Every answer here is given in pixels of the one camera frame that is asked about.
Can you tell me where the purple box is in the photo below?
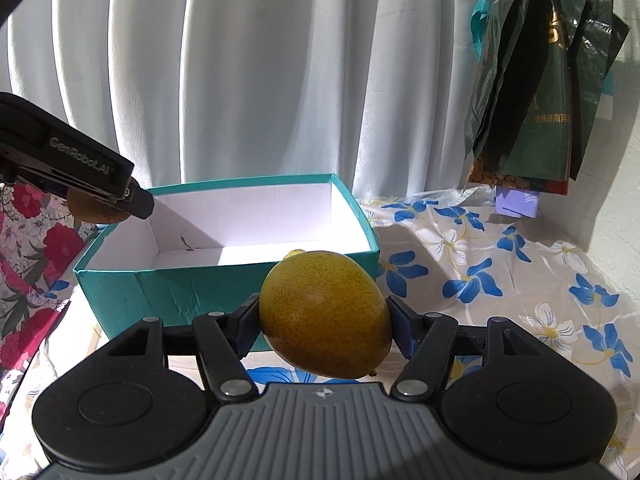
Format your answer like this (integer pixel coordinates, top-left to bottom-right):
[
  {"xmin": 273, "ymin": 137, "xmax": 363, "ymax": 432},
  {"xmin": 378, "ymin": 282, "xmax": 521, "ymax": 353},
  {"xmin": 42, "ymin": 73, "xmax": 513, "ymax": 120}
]
[{"xmin": 495, "ymin": 185, "xmax": 541, "ymax": 219}]

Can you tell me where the black plastic bag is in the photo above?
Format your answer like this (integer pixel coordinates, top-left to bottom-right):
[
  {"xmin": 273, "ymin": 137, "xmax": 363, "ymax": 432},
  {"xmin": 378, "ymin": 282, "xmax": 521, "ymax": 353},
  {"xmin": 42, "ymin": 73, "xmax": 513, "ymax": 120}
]
[{"xmin": 464, "ymin": 0, "xmax": 632, "ymax": 181}]

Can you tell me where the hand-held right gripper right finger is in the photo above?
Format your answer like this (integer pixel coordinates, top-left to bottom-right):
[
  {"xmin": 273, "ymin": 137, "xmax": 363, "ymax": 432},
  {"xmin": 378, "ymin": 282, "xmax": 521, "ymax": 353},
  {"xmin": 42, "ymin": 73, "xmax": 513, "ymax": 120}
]
[{"xmin": 386, "ymin": 294, "xmax": 546, "ymax": 402}]

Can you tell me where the brown pear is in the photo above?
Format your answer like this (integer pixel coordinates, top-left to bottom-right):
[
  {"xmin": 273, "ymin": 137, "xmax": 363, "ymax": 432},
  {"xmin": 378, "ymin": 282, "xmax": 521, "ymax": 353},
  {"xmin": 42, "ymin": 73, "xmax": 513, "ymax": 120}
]
[{"xmin": 66, "ymin": 187, "xmax": 132, "ymax": 224}]

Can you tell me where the yellow-green pear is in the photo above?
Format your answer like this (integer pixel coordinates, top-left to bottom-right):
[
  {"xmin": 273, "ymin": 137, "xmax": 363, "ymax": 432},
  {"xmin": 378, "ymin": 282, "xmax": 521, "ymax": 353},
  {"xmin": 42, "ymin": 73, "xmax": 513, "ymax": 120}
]
[{"xmin": 258, "ymin": 250, "xmax": 394, "ymax": 380}]

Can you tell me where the red floral cushion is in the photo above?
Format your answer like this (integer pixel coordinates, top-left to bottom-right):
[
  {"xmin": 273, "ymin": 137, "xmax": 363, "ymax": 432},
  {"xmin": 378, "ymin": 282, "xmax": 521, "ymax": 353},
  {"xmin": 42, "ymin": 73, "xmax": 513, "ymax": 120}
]
[{"xmin": 0, "ymin": 180, "xmax": 108, "ymax": 441}]

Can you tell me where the orange patterned bag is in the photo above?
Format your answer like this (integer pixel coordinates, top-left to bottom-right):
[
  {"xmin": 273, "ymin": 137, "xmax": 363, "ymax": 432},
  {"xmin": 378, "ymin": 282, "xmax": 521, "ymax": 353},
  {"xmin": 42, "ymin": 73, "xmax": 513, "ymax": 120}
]
[{"xmin": 467, "ymin": 156, "xmax": 522, "ymax": 189}]

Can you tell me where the teal cardboard box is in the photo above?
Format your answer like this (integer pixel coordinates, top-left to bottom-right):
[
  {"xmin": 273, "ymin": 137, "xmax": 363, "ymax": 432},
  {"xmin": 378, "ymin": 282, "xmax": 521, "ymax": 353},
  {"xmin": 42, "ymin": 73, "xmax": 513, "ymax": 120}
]
[{"xmin": 74, "ymin": 173, "xmax": 381, "ymax": 353}]

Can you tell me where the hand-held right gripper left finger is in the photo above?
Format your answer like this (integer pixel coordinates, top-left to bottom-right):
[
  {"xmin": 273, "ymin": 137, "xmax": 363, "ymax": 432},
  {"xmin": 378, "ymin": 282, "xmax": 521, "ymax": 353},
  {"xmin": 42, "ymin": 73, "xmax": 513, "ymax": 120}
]
[{"xmin": 107, "ymin": 294, "xmax": 261, "ymax": 403}]

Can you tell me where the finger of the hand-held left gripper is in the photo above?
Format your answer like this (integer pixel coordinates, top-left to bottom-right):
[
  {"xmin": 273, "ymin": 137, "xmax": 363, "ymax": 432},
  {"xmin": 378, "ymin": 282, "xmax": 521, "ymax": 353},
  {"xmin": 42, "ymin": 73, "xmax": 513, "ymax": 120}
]
[{"xmin": 112, "ymin": 179, "xmax": 155, "ymax": 220}]

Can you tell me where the dark green paper bag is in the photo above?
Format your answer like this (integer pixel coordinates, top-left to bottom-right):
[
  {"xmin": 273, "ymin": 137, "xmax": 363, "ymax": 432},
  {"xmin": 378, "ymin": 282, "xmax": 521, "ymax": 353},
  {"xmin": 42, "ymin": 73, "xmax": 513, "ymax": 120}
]
[{"xmin": 500, "ymin": 0, "xmax": 576, "ymax": 196}]

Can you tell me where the white curtain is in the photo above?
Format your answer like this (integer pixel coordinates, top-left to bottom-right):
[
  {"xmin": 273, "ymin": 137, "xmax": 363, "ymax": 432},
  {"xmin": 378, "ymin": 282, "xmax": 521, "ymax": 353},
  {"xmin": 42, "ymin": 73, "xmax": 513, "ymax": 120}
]
[{"xmin": 0, "ymin": 0, "xmax": 496, "ymax": 202}]

